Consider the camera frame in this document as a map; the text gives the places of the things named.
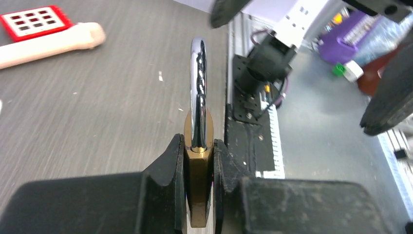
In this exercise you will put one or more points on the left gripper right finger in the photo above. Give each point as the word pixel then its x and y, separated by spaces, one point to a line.
pixel 245 204

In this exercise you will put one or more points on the red white block toy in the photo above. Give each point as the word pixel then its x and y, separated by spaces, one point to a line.
pixel 33 23

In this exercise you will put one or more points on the purple plastic box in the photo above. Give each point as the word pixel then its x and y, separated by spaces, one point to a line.
pixel 341 43

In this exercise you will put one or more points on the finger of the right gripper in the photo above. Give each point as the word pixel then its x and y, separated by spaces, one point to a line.
pixel 223 11
pixel 388 80

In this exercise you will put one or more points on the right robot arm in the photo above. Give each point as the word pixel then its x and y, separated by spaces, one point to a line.
pixel 268 61

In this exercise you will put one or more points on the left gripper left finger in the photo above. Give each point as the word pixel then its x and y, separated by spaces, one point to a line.
pixel 149 202

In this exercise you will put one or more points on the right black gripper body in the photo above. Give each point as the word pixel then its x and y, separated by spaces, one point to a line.
pixel 395 10

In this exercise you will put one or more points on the brass padlock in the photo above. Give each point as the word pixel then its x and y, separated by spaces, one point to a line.
pixel 199 142

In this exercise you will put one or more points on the clear plastic bag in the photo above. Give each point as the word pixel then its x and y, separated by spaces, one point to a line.
pixel 384 38

